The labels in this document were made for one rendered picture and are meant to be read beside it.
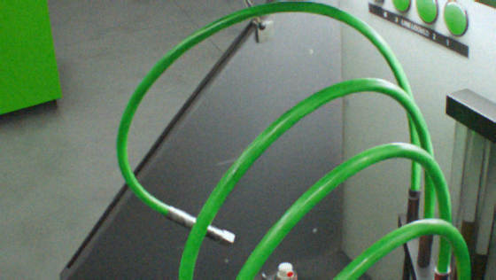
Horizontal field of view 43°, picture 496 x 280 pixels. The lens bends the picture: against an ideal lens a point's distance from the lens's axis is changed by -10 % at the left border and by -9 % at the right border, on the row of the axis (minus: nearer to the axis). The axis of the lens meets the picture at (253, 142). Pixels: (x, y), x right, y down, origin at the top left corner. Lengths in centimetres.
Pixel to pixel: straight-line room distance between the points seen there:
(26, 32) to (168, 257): 301
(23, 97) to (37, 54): 28
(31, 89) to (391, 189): 326
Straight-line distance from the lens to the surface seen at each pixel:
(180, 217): 88
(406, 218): 95
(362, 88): 67
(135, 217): 110
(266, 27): 105
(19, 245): 301
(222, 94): 106
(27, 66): 411
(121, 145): 84
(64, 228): 305
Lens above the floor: 164
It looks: 28 degrees down
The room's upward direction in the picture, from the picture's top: 4 degrees counter-clockwise
